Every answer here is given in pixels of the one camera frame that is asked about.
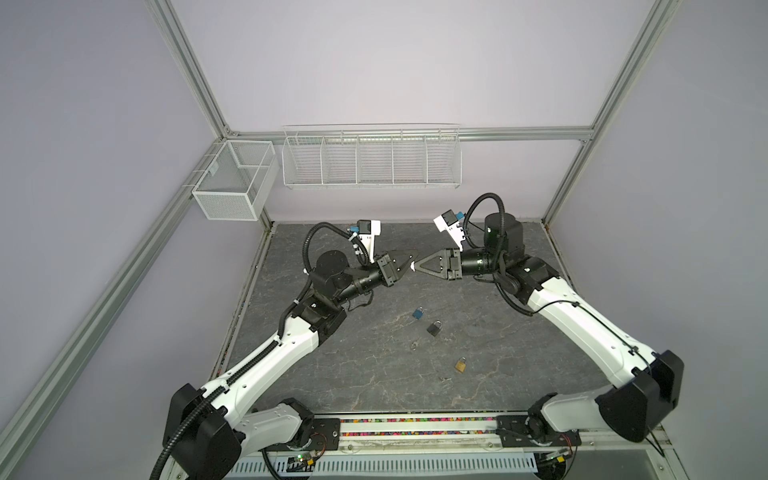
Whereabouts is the white mesh box basket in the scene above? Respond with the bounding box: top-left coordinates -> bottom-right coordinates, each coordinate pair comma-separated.
192,140 -> 279,221

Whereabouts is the dark grey padlock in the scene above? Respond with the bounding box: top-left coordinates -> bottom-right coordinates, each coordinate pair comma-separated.
427,321 -> 442,337

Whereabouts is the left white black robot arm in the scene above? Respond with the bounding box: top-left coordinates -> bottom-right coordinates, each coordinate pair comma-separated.
149,222 -> 417,479

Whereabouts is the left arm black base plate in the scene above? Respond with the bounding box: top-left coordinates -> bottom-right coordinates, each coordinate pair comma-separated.
267,417 -> 341,452

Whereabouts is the white wire shelf basket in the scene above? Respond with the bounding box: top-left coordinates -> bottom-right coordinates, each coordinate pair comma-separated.
282,123 -> 463,189

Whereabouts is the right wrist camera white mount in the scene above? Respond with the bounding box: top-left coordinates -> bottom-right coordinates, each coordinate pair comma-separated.
433,210 -> 466,251

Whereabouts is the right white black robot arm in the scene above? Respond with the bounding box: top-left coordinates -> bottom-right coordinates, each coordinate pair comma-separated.
411,193 -> 684,445

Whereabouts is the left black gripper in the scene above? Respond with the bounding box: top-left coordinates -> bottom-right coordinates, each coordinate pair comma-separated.
334,249 -> 418,306

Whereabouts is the white vented cable duct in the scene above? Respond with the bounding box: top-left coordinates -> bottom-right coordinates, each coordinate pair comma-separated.
221,452 -> 538,480

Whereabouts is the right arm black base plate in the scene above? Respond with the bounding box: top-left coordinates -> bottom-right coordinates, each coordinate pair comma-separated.
495,414 -> 582,448

